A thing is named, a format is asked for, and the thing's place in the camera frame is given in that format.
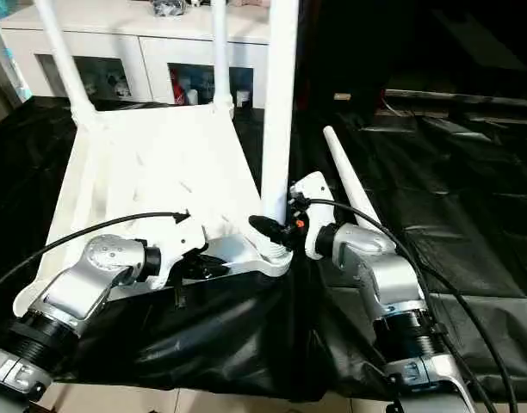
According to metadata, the white plastic table top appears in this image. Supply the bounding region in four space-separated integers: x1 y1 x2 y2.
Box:
11 102 295 318

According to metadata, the white plastic table leg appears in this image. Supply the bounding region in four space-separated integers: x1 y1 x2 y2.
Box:
258 0 301 260
32 0 100 125
209 0 236 114
321 125 386 230

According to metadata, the black mat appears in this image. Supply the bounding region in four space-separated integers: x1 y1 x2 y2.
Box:
0 94 527 413

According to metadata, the red object behind glass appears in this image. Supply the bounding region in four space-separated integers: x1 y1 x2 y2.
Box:
170 67 183 105

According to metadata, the white cabinet with glass doors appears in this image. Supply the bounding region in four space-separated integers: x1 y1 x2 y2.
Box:
0 0 282 108

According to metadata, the clear glass trinket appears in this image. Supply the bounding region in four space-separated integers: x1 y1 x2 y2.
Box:
150 0 192 17

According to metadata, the teal patterned hanging cloth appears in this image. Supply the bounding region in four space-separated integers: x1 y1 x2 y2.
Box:
0 41 33 103

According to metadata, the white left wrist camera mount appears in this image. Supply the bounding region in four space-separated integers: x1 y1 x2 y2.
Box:
148 213 209 291

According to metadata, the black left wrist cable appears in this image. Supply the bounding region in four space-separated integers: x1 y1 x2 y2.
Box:
0 208 192 299

